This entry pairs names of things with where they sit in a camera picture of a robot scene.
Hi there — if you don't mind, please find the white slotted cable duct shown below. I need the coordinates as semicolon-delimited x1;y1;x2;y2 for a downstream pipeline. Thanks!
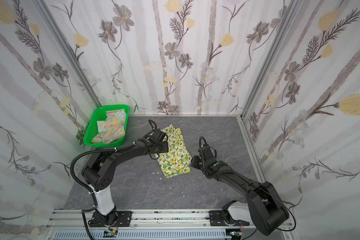
52;229;232;240

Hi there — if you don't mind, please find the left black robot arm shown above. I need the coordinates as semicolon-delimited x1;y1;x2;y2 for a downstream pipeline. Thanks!
70;129;169;230

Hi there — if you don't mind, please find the green plastic basket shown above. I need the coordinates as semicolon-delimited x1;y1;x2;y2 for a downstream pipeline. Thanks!
83;105;130;148

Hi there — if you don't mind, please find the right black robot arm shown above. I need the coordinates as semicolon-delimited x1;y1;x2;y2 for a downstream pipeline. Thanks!
191;144;290;236

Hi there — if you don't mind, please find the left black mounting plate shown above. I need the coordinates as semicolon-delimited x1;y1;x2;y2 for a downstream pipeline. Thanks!
115;211;133;228

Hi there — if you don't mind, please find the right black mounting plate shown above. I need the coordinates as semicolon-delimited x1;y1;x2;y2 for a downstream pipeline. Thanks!
209;210;228;227

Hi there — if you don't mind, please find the black mounting plate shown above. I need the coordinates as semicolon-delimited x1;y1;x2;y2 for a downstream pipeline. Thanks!
115;211;133;228
209;210;228;227

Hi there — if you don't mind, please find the lemon print yellow skirt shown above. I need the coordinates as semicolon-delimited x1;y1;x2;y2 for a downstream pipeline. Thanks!
157;125;191;178

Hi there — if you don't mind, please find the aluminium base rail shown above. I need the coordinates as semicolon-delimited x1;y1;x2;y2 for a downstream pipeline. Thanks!
47;208;293;232

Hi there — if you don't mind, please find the pastel floral folded skirt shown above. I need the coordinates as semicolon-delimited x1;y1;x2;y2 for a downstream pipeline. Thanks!
92;109;127;145

